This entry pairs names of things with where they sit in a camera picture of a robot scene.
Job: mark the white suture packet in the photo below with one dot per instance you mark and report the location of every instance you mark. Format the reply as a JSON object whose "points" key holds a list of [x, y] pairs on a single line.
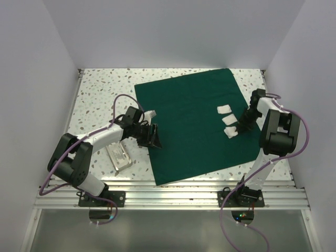
{"points": [[117, 155]]}

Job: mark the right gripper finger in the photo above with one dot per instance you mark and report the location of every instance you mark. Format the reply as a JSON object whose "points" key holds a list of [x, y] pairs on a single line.
{"points": [[239, 127], [247, 127]]}

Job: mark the white gauze pad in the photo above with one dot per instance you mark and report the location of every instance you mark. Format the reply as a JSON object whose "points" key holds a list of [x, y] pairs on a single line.
{"points": [[230, 132], [229, 119], [225, 109]]}

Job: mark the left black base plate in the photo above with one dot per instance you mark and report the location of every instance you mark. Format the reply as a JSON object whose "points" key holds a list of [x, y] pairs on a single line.
{"points": [[105, 199]]}

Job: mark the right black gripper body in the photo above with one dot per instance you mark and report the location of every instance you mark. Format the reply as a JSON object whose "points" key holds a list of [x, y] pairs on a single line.
{"points": [[250, 116]]}

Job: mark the aluminium rail frame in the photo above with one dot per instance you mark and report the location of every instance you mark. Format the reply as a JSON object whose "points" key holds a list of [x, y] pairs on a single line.
{"points": [[104, 91]]}

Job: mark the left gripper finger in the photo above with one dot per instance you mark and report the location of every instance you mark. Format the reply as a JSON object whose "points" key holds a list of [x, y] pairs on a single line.
{"points": [[148, 140], [155, 137]]}

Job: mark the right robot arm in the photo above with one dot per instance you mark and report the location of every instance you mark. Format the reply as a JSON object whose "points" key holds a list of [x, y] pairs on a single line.
{"points": [[278, 138]]}

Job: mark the steel instrument tray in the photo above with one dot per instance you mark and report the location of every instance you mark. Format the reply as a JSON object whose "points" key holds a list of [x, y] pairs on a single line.
{"points": [[119, 167]]}

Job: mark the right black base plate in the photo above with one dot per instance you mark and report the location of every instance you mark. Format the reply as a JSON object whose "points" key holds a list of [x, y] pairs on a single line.
{"points": [[242, 197]]}

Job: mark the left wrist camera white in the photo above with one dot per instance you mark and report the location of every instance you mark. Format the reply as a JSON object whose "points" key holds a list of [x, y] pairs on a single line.
{"points": [[149, 115]]}

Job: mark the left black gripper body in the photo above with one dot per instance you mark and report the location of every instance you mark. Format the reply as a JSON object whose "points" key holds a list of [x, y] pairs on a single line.
{"points": [[138, 133]]}

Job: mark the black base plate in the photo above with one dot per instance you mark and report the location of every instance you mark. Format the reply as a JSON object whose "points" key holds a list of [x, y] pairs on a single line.
{"points": [[105, 199], [242, 197]]}

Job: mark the green surgical cloth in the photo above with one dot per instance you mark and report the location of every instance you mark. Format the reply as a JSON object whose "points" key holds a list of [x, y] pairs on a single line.
{"points": [[190, 128]]}

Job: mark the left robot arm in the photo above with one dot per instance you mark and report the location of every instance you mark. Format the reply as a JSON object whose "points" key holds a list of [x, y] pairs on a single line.
{"points": [[72, 156]]}

